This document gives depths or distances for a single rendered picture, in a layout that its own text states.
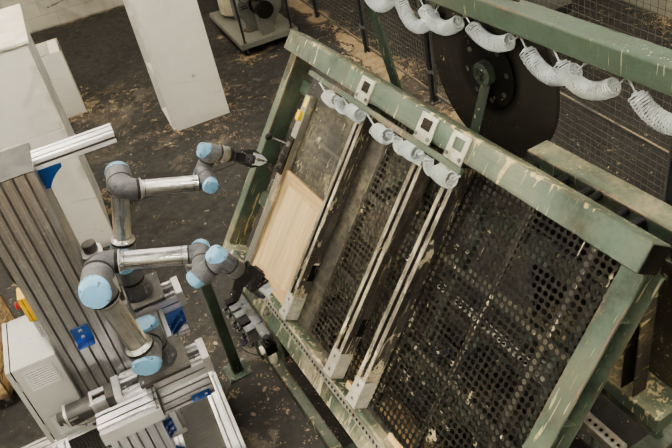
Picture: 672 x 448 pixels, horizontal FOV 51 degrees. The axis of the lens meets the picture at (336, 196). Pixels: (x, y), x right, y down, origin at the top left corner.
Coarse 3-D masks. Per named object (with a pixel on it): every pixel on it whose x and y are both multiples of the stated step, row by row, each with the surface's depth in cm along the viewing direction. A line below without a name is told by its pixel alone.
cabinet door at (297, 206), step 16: (288, 176) 355; (288, 192) 353; (304, 192) 342; (288, 208) 352; (304, 208) 340; (320, 208) 329; (272, 224) 361; (288, 224) 350; (304, 224) 339; (272, 240) 360; (288, 240) 348; (304, 240) 337; (256, 256) 370; (272, 256) 358; (288, 256) 346; (272, 272) 356; (288, 272) 344; (288, 288) 343
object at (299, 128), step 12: (312, 96) 348; (312, 108) 347; (300, 132) 350; (288, 168) 356; (276, 180) 359; (276, 192) 359; (264, 216) 364; (264, 228) 366; (252, 240) 371; (252, 252) 369
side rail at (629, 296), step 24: (624, 288) 201; (648, 288) 206; (600, 312) 206; (624, 312) 200; (600, 336) 205; (624, 336) 210; (576, 360) 210; (600, 360) 215; (576, 384) 209; (600, 384) 214; (552, 408) 214; (576, 408) 219; (552, 432) 213; (576, 432) 218
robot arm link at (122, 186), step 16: (112, 176) 318; (128, 176) 320; (192, 176) 327; (208, 176) 329; (112, 192) 317; (128, 192) 315; (144, 192) 318; (160, 192) 322; (176, 192) 325; (208, 192) 329
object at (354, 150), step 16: (368, 80) 298; (336, 96) 294; (368, 96) 296; (352, 128) 308; (368, 128) 306; (352, 144) 307; (352, 160) 309; (336, 176) 314; (352, 176) 313; (336, 192) 313; (336, 208) 317; (320, 224) 319; (320, 240) 321; (304, 256) 325; (320, 256) 325; (304, 272) 325; (304, 288) 329; (288, 304) 331
